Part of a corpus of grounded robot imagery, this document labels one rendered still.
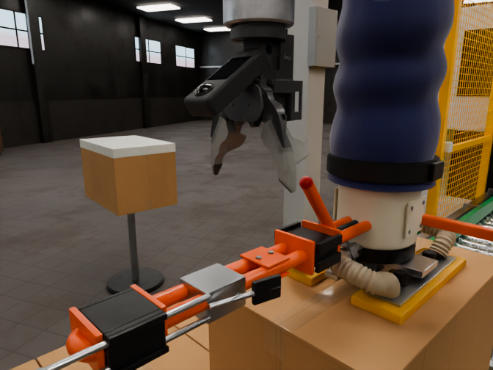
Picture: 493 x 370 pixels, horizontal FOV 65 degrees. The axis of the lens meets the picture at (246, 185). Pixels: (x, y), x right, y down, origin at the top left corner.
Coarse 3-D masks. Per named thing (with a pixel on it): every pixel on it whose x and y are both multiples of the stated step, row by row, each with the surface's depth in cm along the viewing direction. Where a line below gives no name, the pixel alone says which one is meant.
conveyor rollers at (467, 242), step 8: (488, 216) 256; (480, 224) 237; (488, 224) 240; (456, 240) 213; (464, 240) 211; (472, 240) 215; (480, 240) 213; (464, 248) 202; (472, 248) 200; (480, 248) 199; (488, 248) 202
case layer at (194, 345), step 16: (176, 304) 148; (192, 320) 137; (192, 336) 128; (208, 336) 128; (48, 352) 121; (64, 352) 120; (176, 352) 120; (192, 352) 120; (208, 352) 120; (16, 368) 114; (32, 368) 114; (64, 368) 114; (80, 368) 114; (144, 368) 114; (160, 368) 114; (176, 368) 114; (192, 368) 114; (208, 368) 114
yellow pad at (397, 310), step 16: (432, 256) 84; (448, 256) 89; (400, 272) 75; (432, 272) 81; (448, 272) 82; (416, 288) 74; (432, 288) 76; (352, 304) 73; (368, 304) 70; (384, 304) 70; (400, 304) 69; (416, 304) 70; (400, 320) 66
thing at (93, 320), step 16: (96, 304) 45; (112, 304) 45; (128, 304) 45; (144, 304) 45; (160, 304) 45; (80, 320) 42; (96, 320) 42; (112, 320) 42; (128, 320) 42; (96, 336) 39; (96, 352) 39; (96, 368) 40
